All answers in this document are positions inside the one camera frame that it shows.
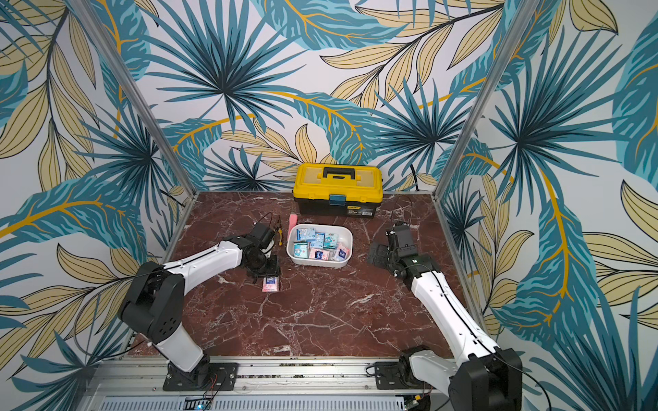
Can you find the aluminium corner post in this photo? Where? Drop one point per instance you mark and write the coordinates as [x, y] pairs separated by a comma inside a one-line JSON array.
[[509, 43], [102, 39]]

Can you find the left aluminium corner post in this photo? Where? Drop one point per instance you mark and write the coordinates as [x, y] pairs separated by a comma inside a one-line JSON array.
[[102, 39]]

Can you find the pink tempo pack in box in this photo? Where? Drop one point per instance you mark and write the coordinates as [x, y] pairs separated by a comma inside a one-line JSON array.
[[342, 253]]

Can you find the aluminium front rail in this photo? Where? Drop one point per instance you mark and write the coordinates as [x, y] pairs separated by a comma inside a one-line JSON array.
[[262, 383]]

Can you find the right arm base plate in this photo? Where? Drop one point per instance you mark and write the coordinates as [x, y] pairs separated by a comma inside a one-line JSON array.
[[396, 375]]

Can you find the pink tempo tissue pack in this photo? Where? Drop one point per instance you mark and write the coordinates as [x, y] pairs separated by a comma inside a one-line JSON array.
[[271, 284]]

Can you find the yellow black toolbox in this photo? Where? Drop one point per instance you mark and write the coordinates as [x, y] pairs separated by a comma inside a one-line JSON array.
[[338, 190]]

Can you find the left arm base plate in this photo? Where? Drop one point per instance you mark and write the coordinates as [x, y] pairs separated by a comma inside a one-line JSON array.
[[207, 376]]

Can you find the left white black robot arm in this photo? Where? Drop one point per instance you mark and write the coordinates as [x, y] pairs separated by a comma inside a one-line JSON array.
[[153, 305]]

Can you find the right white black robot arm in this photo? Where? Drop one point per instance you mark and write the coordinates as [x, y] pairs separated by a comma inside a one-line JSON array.
[[480, 375]]

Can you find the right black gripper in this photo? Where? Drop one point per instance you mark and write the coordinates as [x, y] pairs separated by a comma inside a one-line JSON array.
[[385, 255]]

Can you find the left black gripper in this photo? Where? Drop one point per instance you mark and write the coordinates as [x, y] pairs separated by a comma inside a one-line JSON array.
[[272, 271]]

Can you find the white plastic storage box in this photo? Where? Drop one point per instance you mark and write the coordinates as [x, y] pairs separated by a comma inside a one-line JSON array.
[[305, 245]]

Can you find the right aluminium corner post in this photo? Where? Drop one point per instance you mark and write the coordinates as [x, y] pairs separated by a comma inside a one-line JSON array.
[[509, 43]]

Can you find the pink utility knife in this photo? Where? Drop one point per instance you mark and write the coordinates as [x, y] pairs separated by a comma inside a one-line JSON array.
[[293, 220]]

